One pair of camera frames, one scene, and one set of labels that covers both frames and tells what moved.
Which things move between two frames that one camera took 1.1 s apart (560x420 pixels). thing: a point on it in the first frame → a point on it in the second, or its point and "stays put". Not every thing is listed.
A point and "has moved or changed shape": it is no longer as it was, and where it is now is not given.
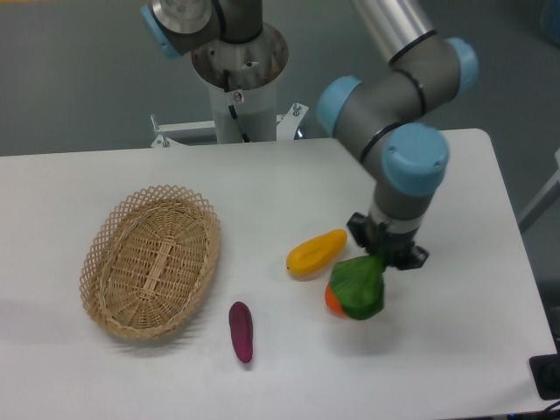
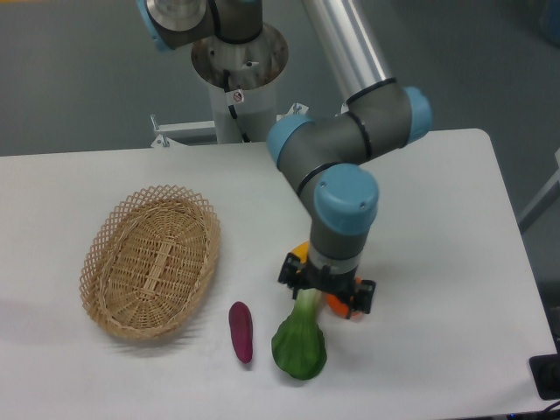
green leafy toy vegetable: [359, 285] has moved or changed shape
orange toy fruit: [332, 302] stays put
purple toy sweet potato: [241, 327] stays put
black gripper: [378, 240] → [296, 274]
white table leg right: [549, 195] stays put
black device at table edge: [546, 373] stays put
